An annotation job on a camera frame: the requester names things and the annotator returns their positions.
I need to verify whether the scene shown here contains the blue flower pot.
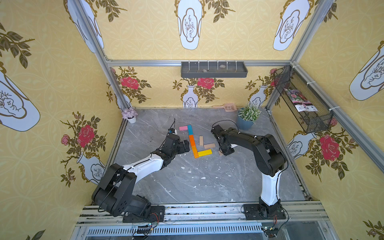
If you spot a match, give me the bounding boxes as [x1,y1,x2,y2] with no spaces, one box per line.
[237,116,254,130]

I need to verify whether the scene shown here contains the teal wooden block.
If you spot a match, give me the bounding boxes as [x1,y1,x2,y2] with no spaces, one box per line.
[187,125,194,136]

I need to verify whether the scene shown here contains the small white pot purple flowers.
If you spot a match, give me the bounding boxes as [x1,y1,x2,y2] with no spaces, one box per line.
[122,107,138,124]

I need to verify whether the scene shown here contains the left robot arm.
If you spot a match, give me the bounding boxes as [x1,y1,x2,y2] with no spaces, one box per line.
[92,133,190,219]

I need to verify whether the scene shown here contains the amber orange wooden block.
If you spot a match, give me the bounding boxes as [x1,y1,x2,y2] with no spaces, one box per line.
[192,146,199,159]

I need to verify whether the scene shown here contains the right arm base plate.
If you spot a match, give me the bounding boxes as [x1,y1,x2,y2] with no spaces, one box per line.
[242,203,287,221]

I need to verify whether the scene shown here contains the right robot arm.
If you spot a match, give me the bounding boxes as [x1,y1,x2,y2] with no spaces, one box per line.
[211,125,288,221]

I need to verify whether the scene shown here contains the red orange wooden block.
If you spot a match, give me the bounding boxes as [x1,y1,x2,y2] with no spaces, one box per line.
[189,135,196,147]

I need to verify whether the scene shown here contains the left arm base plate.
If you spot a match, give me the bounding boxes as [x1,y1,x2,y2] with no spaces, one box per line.
[123,206,165,223]

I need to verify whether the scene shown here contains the natural wooden block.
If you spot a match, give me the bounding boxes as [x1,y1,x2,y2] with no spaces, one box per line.
[204,143,216,150]
[199,136,204,146]

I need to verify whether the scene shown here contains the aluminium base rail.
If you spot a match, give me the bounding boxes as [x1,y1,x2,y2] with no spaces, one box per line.
[72,201,338,240]

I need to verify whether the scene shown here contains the black wire basket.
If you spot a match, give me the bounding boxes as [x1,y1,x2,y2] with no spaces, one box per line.
[273,66,333,133]

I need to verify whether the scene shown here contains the yellow wooden block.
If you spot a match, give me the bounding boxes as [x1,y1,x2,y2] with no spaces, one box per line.
[198,149,213,158]

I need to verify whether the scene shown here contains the green artificial plant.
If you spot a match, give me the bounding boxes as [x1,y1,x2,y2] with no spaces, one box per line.
[238,104,261,122]

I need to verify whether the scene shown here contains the grey wall shelf tray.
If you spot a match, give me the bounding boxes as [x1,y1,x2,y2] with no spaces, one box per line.
[181,61,249,79]

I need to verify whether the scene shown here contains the packet in wire basket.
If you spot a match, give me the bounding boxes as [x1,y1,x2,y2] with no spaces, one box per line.
[286,89,318,112]

